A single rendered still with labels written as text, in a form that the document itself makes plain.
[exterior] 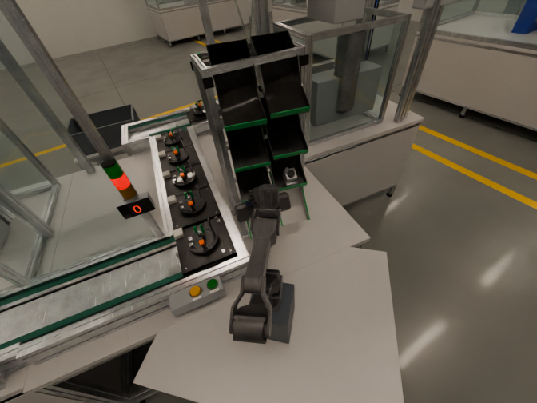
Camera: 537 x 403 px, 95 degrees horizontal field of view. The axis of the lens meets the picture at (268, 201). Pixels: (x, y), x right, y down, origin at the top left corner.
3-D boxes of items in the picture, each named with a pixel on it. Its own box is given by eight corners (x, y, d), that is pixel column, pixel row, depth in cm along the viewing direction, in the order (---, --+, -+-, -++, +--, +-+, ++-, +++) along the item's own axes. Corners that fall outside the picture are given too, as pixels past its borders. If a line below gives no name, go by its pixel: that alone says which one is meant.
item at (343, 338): (408, 465, 70) (411, 466, 68) (136, 384, 89) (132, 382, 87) (384, 255, 117) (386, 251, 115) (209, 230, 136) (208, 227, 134)
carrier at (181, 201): (221, 216, 127) (216, 198, 118) (175, 233, 122) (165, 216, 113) (210, 188, 143) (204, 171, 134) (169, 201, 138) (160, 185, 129)
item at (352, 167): (394, 195, 256) (424, 117, 194) (299, 234, 231) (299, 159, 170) (352, 161, 301) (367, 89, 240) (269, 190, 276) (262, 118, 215)
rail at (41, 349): (254, 271, 113) (252, 258, 106) (37, 365, 94) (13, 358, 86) (250, 261, 117) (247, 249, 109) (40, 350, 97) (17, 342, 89)
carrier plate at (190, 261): (236, 254, 110) (236, 252, 108) (183, 277, 105) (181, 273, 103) (222, 217, 126) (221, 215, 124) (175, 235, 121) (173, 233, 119)
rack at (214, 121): (305, 213, 135) (312, 46, 78) (242, 238, 127) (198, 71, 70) (288, 190, 149) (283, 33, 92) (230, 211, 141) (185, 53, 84)
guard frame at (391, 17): (382, 122, 194) (411, 13, 145) (305, 148, 179) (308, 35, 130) (347, 101, 225) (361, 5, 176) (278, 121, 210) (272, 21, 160)
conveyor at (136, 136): (380, 87, 239) (383, 74, 231) (128, 160, 187) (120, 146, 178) (354, 75, 266) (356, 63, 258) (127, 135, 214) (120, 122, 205)
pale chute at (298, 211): (307, 219, 116) (310, 219, 112) (280, 225, 115) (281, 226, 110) (294, 161, 116) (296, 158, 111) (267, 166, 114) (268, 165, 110)
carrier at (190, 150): (201, 165, 160) (195, 148, 151) (163, 177, 154) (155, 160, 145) (193, 146, 176) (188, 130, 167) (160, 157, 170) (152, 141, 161)
